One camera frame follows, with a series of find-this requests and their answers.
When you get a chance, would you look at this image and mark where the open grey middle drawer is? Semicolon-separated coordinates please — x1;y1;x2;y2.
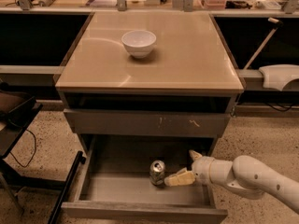
63;135;228;224

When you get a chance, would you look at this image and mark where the black cable on floor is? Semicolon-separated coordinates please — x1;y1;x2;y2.
8;128;37;169

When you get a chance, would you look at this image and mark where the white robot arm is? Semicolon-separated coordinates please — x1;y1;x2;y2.
164;150;299;213

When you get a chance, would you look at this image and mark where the closed grey top drawer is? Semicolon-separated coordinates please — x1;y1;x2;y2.
64;109;230;138

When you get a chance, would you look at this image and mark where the silver green 7up can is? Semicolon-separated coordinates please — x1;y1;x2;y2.
149;160;165;186

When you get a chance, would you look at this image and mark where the grey drawer cabinet with counter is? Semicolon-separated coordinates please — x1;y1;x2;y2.
56;11;243;150

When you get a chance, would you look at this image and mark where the white stick with dark tip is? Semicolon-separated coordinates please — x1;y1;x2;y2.
244;17;283;70

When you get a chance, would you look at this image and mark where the black cart on left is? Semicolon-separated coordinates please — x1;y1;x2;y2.
0;81;86;224

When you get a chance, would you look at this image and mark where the white ceramic bowl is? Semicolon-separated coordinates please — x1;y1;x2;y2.
121;30;156;59

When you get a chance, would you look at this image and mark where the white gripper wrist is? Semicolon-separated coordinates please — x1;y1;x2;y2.
164;150;214;187

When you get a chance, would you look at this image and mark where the white curved shell part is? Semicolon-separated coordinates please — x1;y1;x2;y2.
259;64;299;91

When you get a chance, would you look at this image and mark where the grey metal railing frame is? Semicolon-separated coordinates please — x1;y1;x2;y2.
0;0;299;17

